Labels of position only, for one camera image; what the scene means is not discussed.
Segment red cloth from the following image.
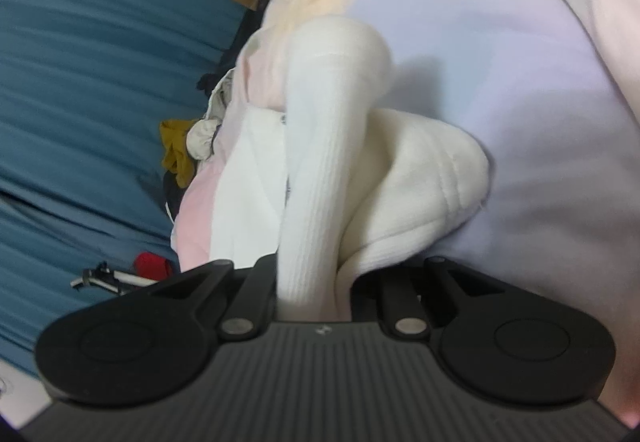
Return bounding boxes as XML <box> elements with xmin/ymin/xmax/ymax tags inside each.
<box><xmin>131</xmin><ymin>252</ymin><xmax>174</xmax><ymax>283</ymax></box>

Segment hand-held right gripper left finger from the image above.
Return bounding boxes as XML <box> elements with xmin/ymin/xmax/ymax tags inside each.
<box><xmin>149</xmin><ymin>254</ymin><xmax>279</xmax><ymax>342</ymax></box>

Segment garment steamer stand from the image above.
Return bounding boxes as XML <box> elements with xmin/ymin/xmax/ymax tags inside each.
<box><xmin>70</xmin><ymin>262</ymin><xmax>158</xmax><ymax>297</ymax></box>

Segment black cloth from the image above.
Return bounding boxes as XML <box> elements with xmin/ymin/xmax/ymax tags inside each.
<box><xmin>162</xmin><ymin>171</ymin><xmax>185</xmax><ymax>223</ymax></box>

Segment pastel bed cover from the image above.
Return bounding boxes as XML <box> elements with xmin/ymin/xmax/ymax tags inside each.
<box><xmin>171</xmin><ymin>0</ymin><xmax>640</xmax><ymax>428</ymax></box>

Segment mustard yellow cloth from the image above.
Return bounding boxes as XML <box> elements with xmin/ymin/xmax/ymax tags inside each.
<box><xmin>160</xmin><ymin>119</ymin><xmax>202</xmax><ymax>189</ymax></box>

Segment grey white cloth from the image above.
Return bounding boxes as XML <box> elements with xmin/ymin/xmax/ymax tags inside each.
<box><xmin>186</xmin><ymin>68</ymin><xmax>237</xmax><ymax>163</ymax></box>

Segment white fleece sweatpants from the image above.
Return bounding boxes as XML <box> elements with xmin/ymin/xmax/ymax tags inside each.
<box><xmin>210</xmin><ymin>16</ymin><xmax>492</xmax><ymax>323</ymax></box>

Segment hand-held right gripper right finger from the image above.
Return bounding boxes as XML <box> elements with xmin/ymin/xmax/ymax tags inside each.
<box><xmin>351</xmin><ymin>256</ymin><xmax>507</xmax><ymax>339</ymax></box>

